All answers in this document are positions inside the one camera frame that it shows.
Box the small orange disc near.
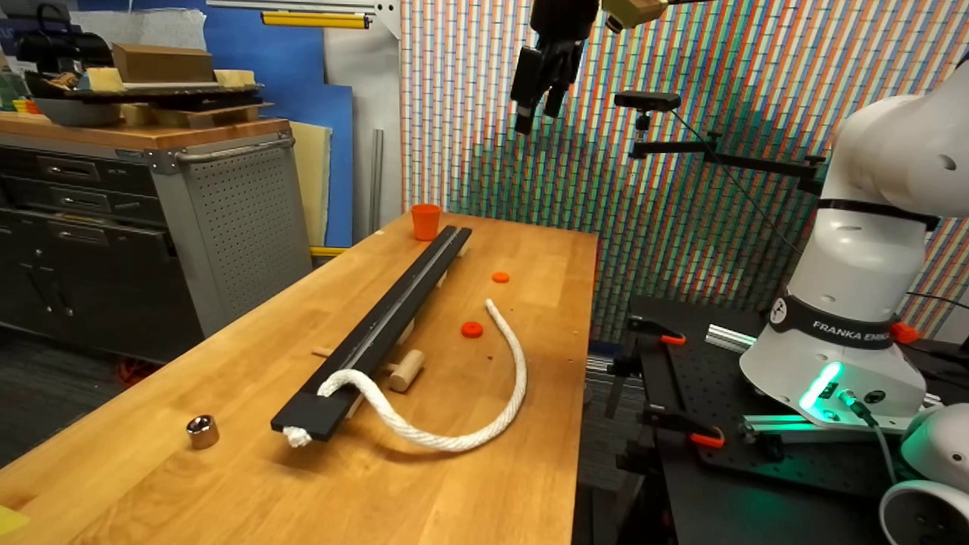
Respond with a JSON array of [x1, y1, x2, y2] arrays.
[[460, 322, 483, 340]]

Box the blue foam board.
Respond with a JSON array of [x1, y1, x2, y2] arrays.
[[203, 6, 355, 246]]

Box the orange plastic cup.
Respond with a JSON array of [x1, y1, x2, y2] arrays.
[[411, 202, 441, 241]]

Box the white rope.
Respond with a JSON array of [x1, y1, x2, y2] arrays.
[[280, 296, 529, 457]]

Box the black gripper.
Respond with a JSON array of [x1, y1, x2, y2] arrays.
[[510, 0, 599, 132]]

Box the white round object corner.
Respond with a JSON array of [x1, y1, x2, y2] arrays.
[[876, 403, 969, 545]]

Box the black clamp orange handle lower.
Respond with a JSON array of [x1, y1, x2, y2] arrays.
[[643, 403, 726, 452]]

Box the tan wrist camera block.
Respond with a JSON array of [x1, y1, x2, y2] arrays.
[[602, 0, 666, 29]]

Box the grey metal tool cabinet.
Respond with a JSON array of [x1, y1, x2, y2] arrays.
[[0, 116, 311, 364]]

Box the wooden cylinder peg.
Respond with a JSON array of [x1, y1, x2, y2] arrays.
[[388, 347, 425, 392]]

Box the black clamp orange handle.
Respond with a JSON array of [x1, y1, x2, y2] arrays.
[[643, 403, 726, 452], [626, 316, 686, 351]]

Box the camera on black stand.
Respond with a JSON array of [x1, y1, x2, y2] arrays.
[[612, 91, 824, 195]]

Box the long black rail object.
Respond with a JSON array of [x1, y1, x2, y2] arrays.
[[268, 227, 471, 439]]

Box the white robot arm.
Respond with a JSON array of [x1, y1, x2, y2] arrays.
[[739, 64, 969, 429]]

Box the black clamp orange handle upper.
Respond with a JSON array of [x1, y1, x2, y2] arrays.
[[626, 316, 686, 351]]

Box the yellow level bar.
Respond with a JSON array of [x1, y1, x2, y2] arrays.
[[259, 12, 368, 29]]

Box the stack of wood and trays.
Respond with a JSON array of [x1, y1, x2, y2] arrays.
[[15, 39, 262, 128]]

